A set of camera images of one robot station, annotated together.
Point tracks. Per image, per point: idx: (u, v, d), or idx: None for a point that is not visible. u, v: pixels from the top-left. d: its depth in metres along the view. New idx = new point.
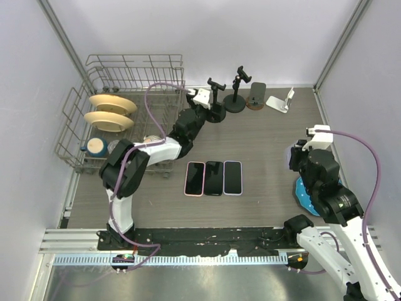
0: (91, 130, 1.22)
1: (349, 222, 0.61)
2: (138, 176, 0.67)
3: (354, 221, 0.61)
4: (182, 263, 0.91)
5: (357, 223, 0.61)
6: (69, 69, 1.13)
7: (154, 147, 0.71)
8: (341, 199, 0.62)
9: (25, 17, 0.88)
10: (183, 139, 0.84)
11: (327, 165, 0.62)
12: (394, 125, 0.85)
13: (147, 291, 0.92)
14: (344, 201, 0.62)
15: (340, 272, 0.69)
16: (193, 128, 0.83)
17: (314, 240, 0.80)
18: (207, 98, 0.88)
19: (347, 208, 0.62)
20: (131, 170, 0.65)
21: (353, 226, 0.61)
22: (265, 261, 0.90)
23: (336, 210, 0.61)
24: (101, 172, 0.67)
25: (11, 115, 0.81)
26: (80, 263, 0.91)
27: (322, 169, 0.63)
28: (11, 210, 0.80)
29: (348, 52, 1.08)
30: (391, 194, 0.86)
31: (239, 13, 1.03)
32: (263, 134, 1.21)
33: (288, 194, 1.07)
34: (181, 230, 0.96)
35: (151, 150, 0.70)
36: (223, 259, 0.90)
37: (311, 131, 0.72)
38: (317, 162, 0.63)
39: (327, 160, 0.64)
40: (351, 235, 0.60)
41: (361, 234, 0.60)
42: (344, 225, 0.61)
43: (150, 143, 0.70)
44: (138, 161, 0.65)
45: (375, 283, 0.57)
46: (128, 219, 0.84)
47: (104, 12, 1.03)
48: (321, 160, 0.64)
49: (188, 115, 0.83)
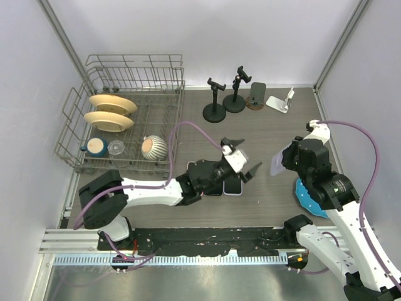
0: (91, 130, 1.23)
1: (345, 207, 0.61)
2: (107, 217, 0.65)
3: (350, 205, 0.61)
4: (182, 263, 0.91)
5: (353, 208, 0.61)
6: (69, 69, 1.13)
7: (145, 189, 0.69)
8: (336, 185, 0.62)
9: (25, 17, 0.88)
10: (190, 189, 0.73)
11: (316, 150, 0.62)
12: (394, 125, 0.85)
13: (147, 291, 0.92)
14: (339, 186, 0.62)
15: (339, 264, 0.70)
16: (205, 182, 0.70)
17: (313, 236, 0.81)
18: (240, 167, 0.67)
19: (342, 193, 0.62)
20: (99, 208, 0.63)
21: (350, 211, 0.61)
22: (265, 261, 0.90)
23: (331, 195, 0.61)
24: (82, 192, 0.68)
25: (11, 115, 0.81)
26: (80, 263, 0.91)
27: (312, 155, 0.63)
28: (10, 210, 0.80)
29: (348, 52, 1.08)
30: (391, 194, 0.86)
31: (239, 13, 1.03)
32: (263, 134, 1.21)
33: (288, 194, 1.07)
34: (181, 230, 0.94)
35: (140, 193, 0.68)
36: (223, 259, 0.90)
37: (311, 123, 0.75)
38: (307, 148, 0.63)
39: (316, 145, 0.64)
40: (348, 221, 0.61)
41: (358, 219, 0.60)
42: (340, 209, 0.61)
43: (140, 185, 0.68)
44: (110, 202, 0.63)
45: (374, 269, 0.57)
46: (124, 231, 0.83)
47: (104, 12, 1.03)
48: (310, 145, 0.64)
49: (208, 165, 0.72)
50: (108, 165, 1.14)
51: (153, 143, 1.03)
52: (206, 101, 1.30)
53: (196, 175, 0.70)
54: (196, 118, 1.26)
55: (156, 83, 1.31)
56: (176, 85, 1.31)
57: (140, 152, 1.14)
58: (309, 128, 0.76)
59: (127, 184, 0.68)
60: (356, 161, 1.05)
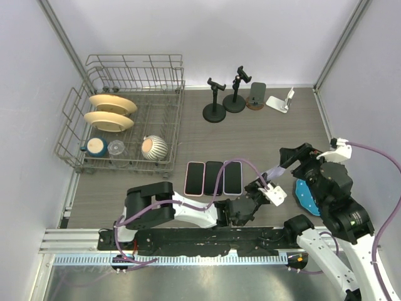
0: (91, 130, 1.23)
1: (359, 240, 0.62)
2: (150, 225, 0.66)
3: (364, 239, 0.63)
4: (182, 263, 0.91)
5: (368, 241, 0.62)
6: (69, 69, 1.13)
7: (188, 209, 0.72)
8: (352, 217, 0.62)
9: (25, 17, 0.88)
10: (224, 218, 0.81)
11: (339, 181, 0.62)
12: (394, 125, 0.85)
13: (147, 290, 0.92)
14: (356, 219, 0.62)
15: (340, 278, 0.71)
16: (242, 217, 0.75)
17: (314, 244, 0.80)
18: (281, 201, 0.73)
19: (358, 226, 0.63)
20: (148, 218, 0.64)
21: (363, 244, 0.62)
22: (265, 261, 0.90)
23: (347, 227, 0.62)
24: (130, 192, 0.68)
25: (11, 115, 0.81)
26: (80, 263, 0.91)
27: (334, 185, 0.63)
28: (11, 210, 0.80)
29: (348, 52, 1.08)
30: (391, 194, 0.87)
31: (239, 13, 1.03)
32: (263, 134, 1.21)
33: (288, 194, 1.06)
34: (181, 230, 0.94)
35: (183, 211, 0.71)
36: (223, 259, 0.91)
37: (338, 141, 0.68)
38: (329, 177, 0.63)
39: (339, 175, 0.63)
40: (360, 253, 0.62)
41: (370, 252, 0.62)
42: (354, 242, 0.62)
43: (187, 204, 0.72)
44: (158, 216, 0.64)
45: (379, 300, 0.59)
46: (131, 236, 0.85)
47: (104, 13, 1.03)
48: (333, 175, 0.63)
49: (249, 202, 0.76)
50: (108, 165, 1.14)
51: (153, 143, 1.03)
52: (206, 101, 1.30)
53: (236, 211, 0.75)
54: (196, 118, 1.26)
55: (156, 83, 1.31)
56: (176, 85, 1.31)
57: (140, 152, 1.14)
58: (333, 143, 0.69)
59: (176, 199, 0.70)
60: (355, 161, 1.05)
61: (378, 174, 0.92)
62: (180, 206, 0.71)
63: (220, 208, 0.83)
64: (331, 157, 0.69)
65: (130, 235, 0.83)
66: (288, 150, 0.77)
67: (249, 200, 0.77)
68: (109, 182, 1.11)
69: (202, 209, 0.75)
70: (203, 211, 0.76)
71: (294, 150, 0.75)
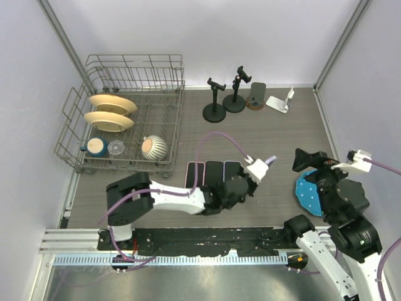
0: (91, 130, 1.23)
1: (367, 258, 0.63)
2: (132, 216, 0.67)
3: (372, 257, 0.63)
4: (182, 263, 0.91)
5: (374, 259, 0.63)
6: (69, 69, 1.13)
7: (170, 195, 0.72)
8: (361, 236, 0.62)
9: (25, 17, 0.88)
10: (212, 202, 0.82)
11: (356, 204, 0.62)
12: (393, 125, 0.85)
13: (147, 290, 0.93)
14: (364, 237, 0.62)
15: (339, 285, 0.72)
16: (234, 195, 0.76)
17: (314, 246, 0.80)
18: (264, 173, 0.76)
19: (366, 244, 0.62)
20: (125, 209, 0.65)
21: (370, 263, 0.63)
22: (265, 261, 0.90)
23: (356, 247, 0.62)
24: (109, 188, 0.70)
25: (12, 115, 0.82)
26: (80, 263, 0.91)
27: (349, 207, 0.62)
28: (11, 210, 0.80)
29: (348, 52, 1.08)
30: (391, 195, 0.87)
31: (239, 13, 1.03)
32: (263, 134, 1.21)
33: (288, 194, 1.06)
34: (181, 230, 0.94)
35: (165, 199, 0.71)
36: (223, 259, 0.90)
37: (355, 155, 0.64)
38: (346, 199, 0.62)
39: (354, 196, 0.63)
40: (366, 271, 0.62)
41: (375, 269, 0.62)
42: (362, 261, 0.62)
43: (167, 190, 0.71)
44: (136, 205, 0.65)
45: None
46: (129, 233, 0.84)
47: (105, 13, 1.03)
48: (350, 197, 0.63)
49: (241, 182, 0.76)
50: (108, 165, 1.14)
51: (153, 143, 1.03)
52: (206, 101, 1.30)
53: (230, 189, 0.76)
54: (196, 118, 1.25)
55: (156, 83, 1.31)
56: (176, 85, 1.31)
57: (140, 152, 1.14)
58: (350, 156, 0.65)
59: (154, 187, 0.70)
60: None
61: (378, 174, 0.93)
62: (159, 194, 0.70)
63: (208, 191, 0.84)
64: (346, 168, 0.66)
65: (126, 232, 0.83)
66: (302, 153, 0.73)
67: (240, 179, 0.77)
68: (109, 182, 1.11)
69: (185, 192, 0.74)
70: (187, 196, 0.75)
71: (307, 154, 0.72)
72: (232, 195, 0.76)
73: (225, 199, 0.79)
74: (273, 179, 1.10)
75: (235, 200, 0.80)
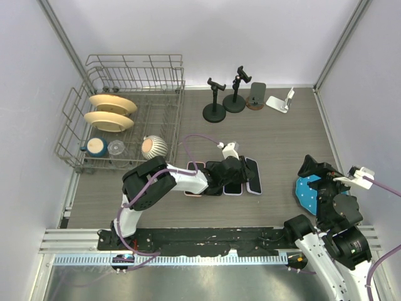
0: (91, 130, 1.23)
1: (357, 266, 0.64)
2: (156, 198, 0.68)
3: (362, 264, 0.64)
4: (182, 263, 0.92)
5: (364, 268, 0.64)
6: (69, 69, 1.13)
7: (183, 174, 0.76)
8: (353, 245, 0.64)
9: (25, 17, 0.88)
10: (213, 180, 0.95)
11: (350, 218, 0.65)
12: (393, 125, 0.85)
13: (147, 291, 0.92)
14: (356, 247, 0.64)
15: (335, 289, 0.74)
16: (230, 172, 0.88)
17: (314, 250, 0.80)
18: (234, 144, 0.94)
19: (358, 253, 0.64)
20: (152, 190, 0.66)
21: (360, 269, 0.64)
22: (265, 261, 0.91)
23: (347, 255, 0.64)
24: (126, 177, 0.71)
25: (11, 115, 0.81)
26: (80, 263, 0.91)
27: (344, 220, 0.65)
28: (10, 209, 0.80)
29: (348, 52, 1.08)
30: (391, 194, 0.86)
31: (239, 13, 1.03)
32: (262, 134, 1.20)
33: (288, 194, 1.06)
34: (181, 230, 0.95)
35: (180, 177, 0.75)
36: (223, 259, 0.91)
37: (357, 172, 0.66)
38: (341, 214, 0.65)
39: (349, 210, 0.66)
40: (356, 276, 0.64)
41: (365, 276, 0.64)
42: (351, 268, 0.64)
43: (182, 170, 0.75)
44: (163, 184, 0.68)
45: None
46: (133, 227, 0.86)
47: (105, 13, 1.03)
48: (346, 210, 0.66)
49: (236, 161, 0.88)
50: (108, 165, 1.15)
51: (153, 143, 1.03)
52: (206, 101, 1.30)
53: (229, 166, 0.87)
54: (196, 118, 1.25)
55: (156, 83, 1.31)
56: (176, 85, 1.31)
57: (140, 152, 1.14)
58: (352, 172, 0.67)
59: (171, 168, 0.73)
60: (355, 161, 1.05)
61: (377, 174, 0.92)
62: (176, 174, 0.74)
63: (205, 172, 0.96)
64: (349, 183, 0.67)
65: (132, 227, 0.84)
66: (311, 159, 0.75)
67: (234, 158, 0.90)
68: (109, 182, 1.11)
69: (192, 172, 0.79)
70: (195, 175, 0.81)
71: (313, 162, 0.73)
72: (230, 172, 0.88)
73: (223, 177, 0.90)
74: (273, 179, 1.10)
75: (230, 178, 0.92)
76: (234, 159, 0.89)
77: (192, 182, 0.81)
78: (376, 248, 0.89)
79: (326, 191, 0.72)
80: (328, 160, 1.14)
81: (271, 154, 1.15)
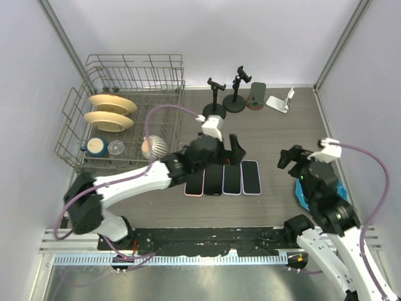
0: (91, 130, 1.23)
1: (347, 232, 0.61)
2: (89, 221, 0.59)
3: (351, 231, 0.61)
4: (182, 263, 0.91)
5: (354, 234, 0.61)
6: (69, 69, 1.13)
7: (121, 184, 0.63)
8: (338, 211, 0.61)
9: (25, 17, 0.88)
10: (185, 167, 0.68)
11: (327, 179, 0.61)
12: (393, 125, 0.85)
13: (147, 291, 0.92)
14: (341, 213, 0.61)
15: (340, 279, 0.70)
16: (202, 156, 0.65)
17: (314, 243, 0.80)
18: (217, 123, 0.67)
19: (344, 219, 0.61)
20: (77, 216, 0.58)
21: (351, 236, 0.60)
22: (265, 261, 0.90)
23: (334, 221, 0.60)
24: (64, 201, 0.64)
25: (11, 115, 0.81)
26: (80, 263, 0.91)
27: (322, 182, 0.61)
28: (10, 210, 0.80)
29: (348, 52, 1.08)
30: (391, 194, 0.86)
31: (239, 13, 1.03)
32: (262, 134, 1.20)
33: (288, 194, 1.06)
34: (181, 230, 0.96)
35: (117, 189, 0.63)
36: (223, 259, 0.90)
37: (322, 141, 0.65)
38: (317, 175, 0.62)
39: (326, 172, 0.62)
40: (348, 245, 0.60)
41: (358, 244, 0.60)
42: (342, 235, 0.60)
43: (114, 180, 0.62)
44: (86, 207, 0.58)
45: (371, 292, 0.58)
46: (124, 229, 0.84)
47: (105, 13, 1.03)
48: (321, 172, 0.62)
49: (212, 141, 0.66)
50: (108, 165, 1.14)
51: (153, 143, 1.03)
52: (206, 101, 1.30)
53: (200, 148, 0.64)
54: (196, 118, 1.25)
55: (156, 83, 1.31)
56: (176, 84, 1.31)
57: (140, 152, 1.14)
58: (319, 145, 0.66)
59: (99, 184, 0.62)
60: (355, 160, 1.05)
61: (378, 174, 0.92)
62: (108, 185, 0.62)
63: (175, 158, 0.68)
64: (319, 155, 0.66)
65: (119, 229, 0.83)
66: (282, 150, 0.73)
67: (210, 136, 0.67)
68: None
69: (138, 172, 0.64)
70: (141, 175, 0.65)
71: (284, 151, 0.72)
72: (203, 153, 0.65)
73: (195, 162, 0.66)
74: (273, 179, 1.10)
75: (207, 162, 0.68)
76: (207, 138, 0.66)
77: (143, 184, 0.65)
78: (376, 248, 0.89)
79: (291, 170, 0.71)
80: None
81: (271, 154, 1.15)
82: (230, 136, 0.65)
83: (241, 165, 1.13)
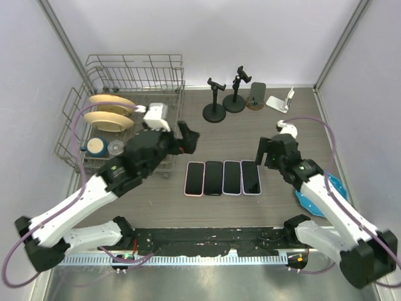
0: (91, 130, 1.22)
1: (312, 179, 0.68)
2: (44, 261, 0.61)
3: (316, 178, 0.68)
4: (182, 263, 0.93)
5: (319, 179, 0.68)
6: (69, 69, 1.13)
7: (56, 219, 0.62)
8: (301, 165, 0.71)
9: (25, 17, 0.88)
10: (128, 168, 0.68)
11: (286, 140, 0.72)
12: (393, 125, 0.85)
13: (147, 291, 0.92)
14: (304, 165, 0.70)
15: (334, 246, 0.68)
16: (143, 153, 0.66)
17: (311, 227, 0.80)
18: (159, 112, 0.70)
19: (309, 170, 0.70)
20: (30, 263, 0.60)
21: (317, 182, 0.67)
22: (265, 260, 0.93)
23: (299, 172, 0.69)
24: None
25: (11, 115, 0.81)
26: (80, 263, 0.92)
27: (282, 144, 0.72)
28: (10, 210, 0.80)
29: (348, 52, 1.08)
30: (391, 194, 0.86)
31: (239, 13, 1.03)
32: (262, 134, 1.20)
33: (288, 194, 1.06)
34: (181, 230, 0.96)
35: (54, 224, 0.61)
36: (223, 259, 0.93)
37: (279, 124, 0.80)
38: (277, 140, 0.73)
39: (286, 138, 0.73)
40: (316, 189, 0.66)
41: (324, 187, 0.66)
42: (307, 180, 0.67)
43: (46, 219, 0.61)
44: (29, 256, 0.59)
45: (348, 225, 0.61)
46: (116, 232, 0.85)
47: (105, 13, 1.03)
48: (281, 137, 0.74)
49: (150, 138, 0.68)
50: None
51: None
52: (206, 101, 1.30)
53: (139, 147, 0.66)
54: (196, 118, 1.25)
55: (156, 83, 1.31)
56: (176, 84, 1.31)
57: None
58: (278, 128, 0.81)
59: (34, 226, 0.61)
60: (355, 160, 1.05)
61: (377, 174, 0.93)
62: (44, 225, 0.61)
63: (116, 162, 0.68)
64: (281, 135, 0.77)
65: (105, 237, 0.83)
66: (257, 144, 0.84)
67: (146, 135, 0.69)
68: None
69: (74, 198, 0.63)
70: (76, 201, 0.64)
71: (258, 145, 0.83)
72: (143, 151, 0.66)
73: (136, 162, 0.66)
74: (273, 179, 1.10)
75: (150, 159, 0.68)
76: (146, 137, 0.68)
77: (84, 207, 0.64)
78: None
79: (266, 162, 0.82)
80: (328, 160, 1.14)
81: None
82: (178, 124, 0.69)
83: (240, 166, 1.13)
